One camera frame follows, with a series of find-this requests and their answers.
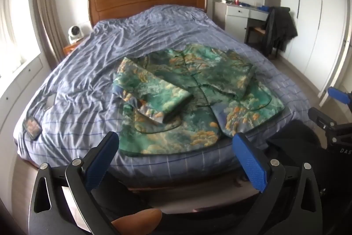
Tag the small white fan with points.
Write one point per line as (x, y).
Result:
(75, 33)

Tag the blue plaid bed duvet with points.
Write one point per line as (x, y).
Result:
(123, 39)

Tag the blue item on desk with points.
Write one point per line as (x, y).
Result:
(265, 7)

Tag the wooden bed headboard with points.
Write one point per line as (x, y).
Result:
(143, 1)

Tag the green printed padded jacket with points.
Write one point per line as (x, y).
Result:
(170, 91)

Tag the dark wooden chair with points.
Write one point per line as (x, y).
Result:
(257, 30)

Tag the white wardrobe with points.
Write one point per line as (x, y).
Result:
(310, 17)

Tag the wooden nightstand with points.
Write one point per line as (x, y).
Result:
(68, 50)

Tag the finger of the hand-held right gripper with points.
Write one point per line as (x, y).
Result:
(335, 92)

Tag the white window-side cabinet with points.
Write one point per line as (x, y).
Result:
(22, 80)

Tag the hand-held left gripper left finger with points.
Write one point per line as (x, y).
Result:
(101, 161)

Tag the beige curtain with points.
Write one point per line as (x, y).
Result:
(45, 9)

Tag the white desk with drawer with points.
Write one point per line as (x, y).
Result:
(236, 13)

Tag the window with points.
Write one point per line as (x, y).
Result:
(13, 17)

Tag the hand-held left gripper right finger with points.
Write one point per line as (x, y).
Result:
(250, 164)

